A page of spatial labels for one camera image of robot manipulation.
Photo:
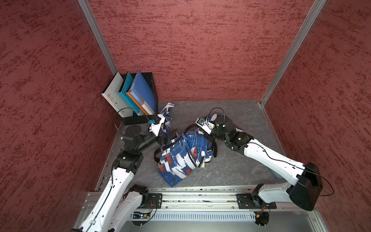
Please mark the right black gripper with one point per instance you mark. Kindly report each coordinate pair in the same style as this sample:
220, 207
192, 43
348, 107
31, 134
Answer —
209, 137

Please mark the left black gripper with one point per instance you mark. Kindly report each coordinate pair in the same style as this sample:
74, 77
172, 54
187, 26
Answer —
165, 140

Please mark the blue patterned trousers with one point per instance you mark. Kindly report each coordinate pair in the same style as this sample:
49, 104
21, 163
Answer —
173, 169

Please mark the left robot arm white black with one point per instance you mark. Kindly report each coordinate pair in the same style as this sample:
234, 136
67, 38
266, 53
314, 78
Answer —
117, 203

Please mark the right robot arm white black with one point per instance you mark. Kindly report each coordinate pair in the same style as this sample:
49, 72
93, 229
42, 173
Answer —
303, 182

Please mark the black file box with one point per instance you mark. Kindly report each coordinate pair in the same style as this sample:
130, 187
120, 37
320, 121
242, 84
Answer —
135, 119

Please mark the teal folder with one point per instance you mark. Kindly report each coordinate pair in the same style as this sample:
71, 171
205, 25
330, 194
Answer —
124, 93

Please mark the left corner aluminium profile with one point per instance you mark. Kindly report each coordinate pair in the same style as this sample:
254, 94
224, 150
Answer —
88, 13

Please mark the corner aluminium profile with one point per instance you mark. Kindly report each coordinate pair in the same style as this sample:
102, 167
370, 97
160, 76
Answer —
299, 38
88, 13

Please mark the right corner aluminium profile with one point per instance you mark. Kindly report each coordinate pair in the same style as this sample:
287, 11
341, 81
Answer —
299, 38

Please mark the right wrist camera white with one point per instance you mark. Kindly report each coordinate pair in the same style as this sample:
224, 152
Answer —
205, 125

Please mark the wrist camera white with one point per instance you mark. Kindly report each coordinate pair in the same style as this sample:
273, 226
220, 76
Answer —
156, 123
205, 125

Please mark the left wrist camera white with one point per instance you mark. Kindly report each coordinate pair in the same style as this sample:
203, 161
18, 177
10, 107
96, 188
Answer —
156, 123

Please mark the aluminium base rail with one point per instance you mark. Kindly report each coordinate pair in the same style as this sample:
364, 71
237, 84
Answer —
218, 198

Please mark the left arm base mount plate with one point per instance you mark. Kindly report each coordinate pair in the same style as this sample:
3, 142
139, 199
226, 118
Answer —
151, 201

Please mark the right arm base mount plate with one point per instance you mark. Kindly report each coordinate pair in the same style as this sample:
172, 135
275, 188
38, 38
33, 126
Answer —
248, 201

